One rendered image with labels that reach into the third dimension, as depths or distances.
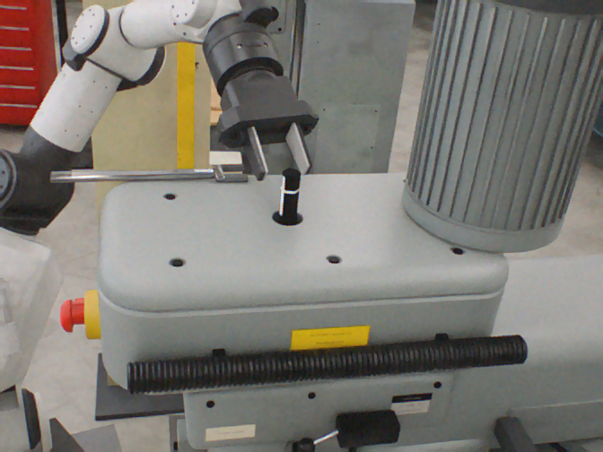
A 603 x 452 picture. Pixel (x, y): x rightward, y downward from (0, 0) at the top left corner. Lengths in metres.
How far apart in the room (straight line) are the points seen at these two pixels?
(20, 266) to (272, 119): 0.55
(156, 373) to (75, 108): 0.56
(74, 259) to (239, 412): 3.40
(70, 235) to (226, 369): 3.71
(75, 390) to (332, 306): 2.68
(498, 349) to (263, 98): 0.40
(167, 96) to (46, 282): 1.47
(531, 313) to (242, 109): 0.47
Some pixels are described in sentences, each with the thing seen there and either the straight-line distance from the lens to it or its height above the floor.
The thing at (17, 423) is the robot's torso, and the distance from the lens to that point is 1.79.
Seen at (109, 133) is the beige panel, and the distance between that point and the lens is 2.68.
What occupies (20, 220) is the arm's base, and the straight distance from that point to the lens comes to 1.27.
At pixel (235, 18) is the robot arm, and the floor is 2.08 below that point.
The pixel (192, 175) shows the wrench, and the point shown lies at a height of 1.90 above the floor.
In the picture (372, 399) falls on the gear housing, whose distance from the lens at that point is 0.92.
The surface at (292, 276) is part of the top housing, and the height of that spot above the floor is 1.89.
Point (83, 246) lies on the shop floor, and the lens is 4.34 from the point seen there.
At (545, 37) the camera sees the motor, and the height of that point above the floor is 2.14.
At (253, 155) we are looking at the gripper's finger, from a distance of 0.85.
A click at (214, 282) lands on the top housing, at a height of 1.89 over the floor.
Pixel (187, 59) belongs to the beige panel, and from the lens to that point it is 2.58.
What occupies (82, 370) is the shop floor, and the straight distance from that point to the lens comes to 3.50.
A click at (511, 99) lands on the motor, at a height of 2.07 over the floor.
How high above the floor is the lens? 2.32
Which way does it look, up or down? 31 degrees down
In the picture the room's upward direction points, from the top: 6 degrees clockwise
